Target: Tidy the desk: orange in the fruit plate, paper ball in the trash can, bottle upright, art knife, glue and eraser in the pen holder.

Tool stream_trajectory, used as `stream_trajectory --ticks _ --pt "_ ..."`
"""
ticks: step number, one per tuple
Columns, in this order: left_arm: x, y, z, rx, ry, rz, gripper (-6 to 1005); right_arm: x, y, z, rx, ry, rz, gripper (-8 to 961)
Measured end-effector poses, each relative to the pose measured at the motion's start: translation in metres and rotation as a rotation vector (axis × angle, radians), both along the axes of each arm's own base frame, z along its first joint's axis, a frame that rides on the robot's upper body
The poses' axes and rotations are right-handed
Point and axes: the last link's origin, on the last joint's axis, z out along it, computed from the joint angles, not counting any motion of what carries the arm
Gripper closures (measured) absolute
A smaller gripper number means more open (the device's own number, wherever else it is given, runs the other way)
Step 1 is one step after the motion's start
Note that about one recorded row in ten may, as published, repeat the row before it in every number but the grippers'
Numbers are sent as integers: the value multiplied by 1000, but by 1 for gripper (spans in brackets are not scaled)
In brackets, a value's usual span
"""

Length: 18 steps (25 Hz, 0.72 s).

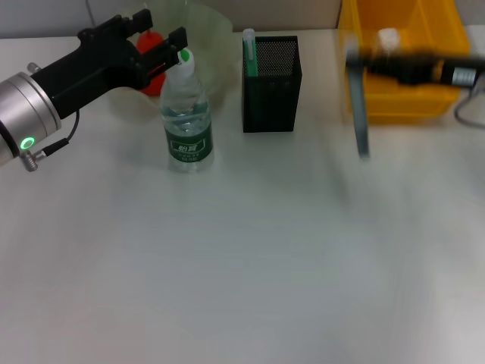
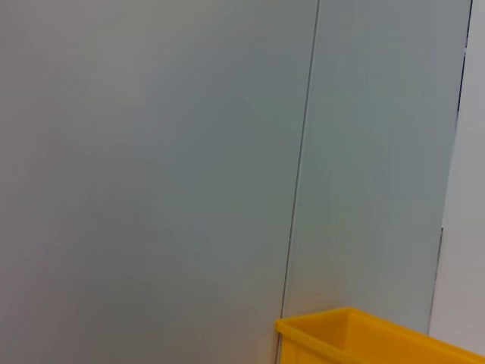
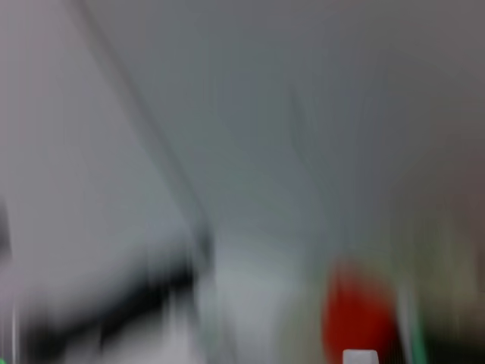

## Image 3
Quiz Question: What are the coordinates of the mint green pen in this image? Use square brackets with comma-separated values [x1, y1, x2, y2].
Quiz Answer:
[407, 299, 429, 363]

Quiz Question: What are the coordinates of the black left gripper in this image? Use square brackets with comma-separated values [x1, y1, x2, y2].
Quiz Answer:
[22, 261, 213, 357]

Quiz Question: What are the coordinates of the red-orange toy orange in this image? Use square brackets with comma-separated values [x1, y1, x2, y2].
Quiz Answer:
[321, 257, 399, 364]

